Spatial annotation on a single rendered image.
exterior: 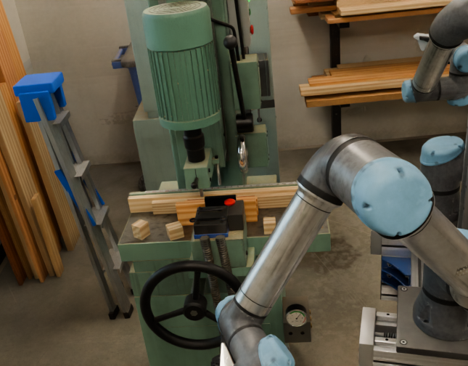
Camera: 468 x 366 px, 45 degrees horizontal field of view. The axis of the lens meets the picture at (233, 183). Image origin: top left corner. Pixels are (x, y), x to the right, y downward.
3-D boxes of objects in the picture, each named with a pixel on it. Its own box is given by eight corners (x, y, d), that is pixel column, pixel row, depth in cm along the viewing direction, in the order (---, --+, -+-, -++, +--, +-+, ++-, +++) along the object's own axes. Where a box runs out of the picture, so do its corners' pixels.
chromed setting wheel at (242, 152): (239, 181, 176) (235, 144, 170) (241, 163, 187) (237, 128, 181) (248, 180, 176) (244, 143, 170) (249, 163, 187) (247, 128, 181)
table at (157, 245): (112, 282, 156) (107, 264, 153) (135, 223, 183) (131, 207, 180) (335, 271, 150) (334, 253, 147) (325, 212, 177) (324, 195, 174)
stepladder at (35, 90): (101, 323, 272) (6, 91, 218) (111, 290, 294) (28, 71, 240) (134, 318, 270) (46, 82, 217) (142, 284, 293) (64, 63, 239)
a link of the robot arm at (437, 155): (413, 174, 177) (416, 134, 171) (458, 171, 176) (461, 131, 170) (424, 193, 166) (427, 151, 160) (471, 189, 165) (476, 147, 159)
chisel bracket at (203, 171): (186, 194, 166) (182, 168, 162) (192, 173, 178) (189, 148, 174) (212, 193, 165) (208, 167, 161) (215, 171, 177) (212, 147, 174)
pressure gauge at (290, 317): (286, 332, 165) (284, 310, 161) (286, 323, 168) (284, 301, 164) (308, 331, 164) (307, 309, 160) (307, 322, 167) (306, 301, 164)
